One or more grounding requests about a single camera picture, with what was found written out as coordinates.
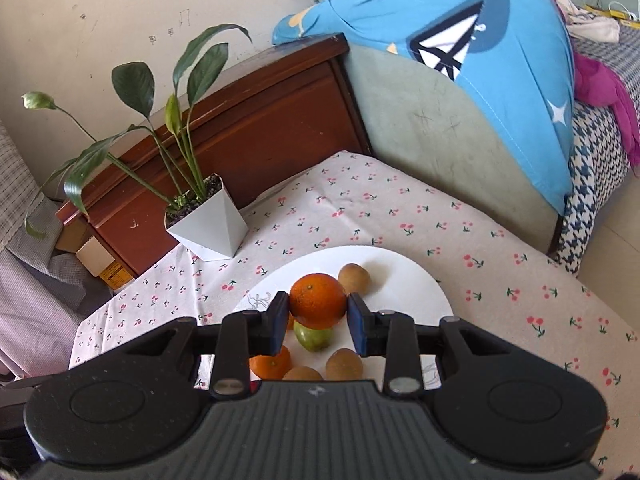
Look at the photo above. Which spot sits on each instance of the white plate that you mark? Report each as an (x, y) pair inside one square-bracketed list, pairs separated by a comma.
[(400, 280)]

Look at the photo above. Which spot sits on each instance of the white cloth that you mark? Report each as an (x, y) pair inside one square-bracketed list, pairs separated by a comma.
[(590, 22)]

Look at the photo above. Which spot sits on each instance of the houndstooth sofa cover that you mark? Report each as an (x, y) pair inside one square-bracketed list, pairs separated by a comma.
[(595, 170)]

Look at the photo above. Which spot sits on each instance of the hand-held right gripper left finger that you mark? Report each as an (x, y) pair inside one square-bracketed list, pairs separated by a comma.
[(279, 327)]

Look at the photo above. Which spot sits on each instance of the magenta cloth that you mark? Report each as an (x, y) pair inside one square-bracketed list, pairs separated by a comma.
[(610, 95)]

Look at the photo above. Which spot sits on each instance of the orange mandarin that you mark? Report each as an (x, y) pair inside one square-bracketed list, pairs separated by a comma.
[(317, 300), (270, 364)]

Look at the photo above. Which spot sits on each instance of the cherry print tablecloth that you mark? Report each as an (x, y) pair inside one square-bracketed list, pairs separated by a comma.
[(400, 210)]

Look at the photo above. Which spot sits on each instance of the white faceted plant pot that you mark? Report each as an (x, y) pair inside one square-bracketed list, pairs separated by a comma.
[(215, 225)]

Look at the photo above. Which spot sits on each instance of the green apple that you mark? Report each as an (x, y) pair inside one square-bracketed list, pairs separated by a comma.
[(312, 337)]

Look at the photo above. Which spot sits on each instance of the green leafy plant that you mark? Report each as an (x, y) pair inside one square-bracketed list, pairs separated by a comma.
[(132, 85)]

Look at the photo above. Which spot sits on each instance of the brown kiwi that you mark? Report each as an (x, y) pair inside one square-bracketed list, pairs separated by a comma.
[(302, 374), (354, 277), (344, 364)]

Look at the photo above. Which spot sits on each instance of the open cardboard box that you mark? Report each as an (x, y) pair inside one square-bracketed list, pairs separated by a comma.
[(95, 257)]

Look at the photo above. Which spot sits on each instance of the brown wooden cabinet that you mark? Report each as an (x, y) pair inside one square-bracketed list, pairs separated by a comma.
[(260, 120)]

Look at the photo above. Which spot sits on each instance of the green sofa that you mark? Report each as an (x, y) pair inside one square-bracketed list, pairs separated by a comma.
[(425, 140)]

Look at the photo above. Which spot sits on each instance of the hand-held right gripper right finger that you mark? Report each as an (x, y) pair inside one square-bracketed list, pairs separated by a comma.
[(357, 327)]

